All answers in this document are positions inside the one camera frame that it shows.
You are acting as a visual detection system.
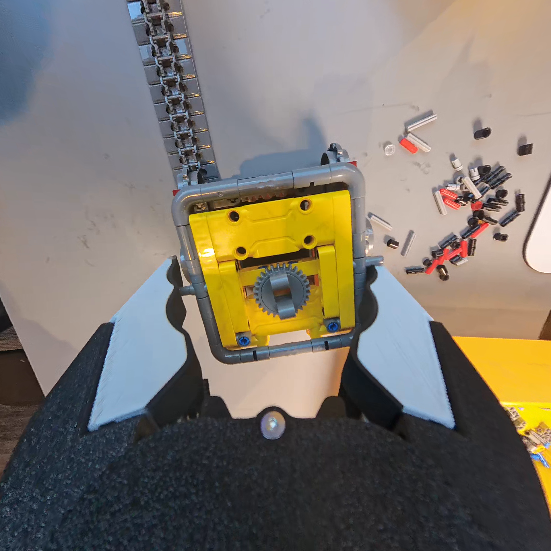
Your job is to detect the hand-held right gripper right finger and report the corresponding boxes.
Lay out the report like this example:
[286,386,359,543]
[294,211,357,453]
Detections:
[341,263,456,430]

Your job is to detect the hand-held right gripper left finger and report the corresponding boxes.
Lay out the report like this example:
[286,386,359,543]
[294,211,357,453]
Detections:
[87,256,204,432]

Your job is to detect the black yellow toy brick vehicle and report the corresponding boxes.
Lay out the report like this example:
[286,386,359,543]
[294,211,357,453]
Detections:
[170,143,385,366]

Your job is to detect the grey toy track chain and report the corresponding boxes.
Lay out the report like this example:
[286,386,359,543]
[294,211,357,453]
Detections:
[126,0,221,183]

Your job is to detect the light grey desk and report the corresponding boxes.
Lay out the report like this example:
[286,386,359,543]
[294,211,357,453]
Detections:
[0,0,551,418]

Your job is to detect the yellow plastic bin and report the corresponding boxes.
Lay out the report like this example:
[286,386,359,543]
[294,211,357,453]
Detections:
[452,336,551,511]

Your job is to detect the cluster of small brick parts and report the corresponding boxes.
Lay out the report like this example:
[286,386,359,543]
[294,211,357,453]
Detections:
[405,155,527,281]

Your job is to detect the small parts inside bin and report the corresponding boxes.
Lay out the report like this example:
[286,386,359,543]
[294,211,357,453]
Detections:
[501,405,551,467]

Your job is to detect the white base board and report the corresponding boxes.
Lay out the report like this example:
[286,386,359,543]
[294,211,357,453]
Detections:
[523,176,551,274]

